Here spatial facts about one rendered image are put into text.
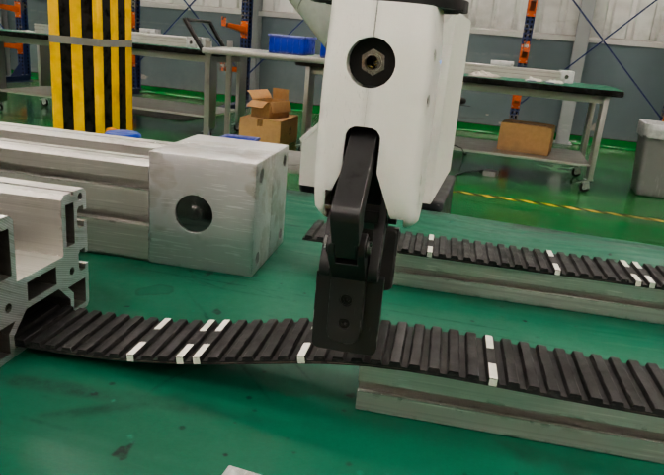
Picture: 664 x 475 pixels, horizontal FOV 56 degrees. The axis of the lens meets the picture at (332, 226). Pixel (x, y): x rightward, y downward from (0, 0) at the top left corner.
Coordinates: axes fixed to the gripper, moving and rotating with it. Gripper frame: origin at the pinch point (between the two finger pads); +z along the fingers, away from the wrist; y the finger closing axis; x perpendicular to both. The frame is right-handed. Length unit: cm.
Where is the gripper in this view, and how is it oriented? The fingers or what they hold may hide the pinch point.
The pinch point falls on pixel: (358, 293)
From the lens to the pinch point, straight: 34.3
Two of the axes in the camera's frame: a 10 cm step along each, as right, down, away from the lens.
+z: -0.8, 9.5, 2.9
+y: 1.8, -2.7, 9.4
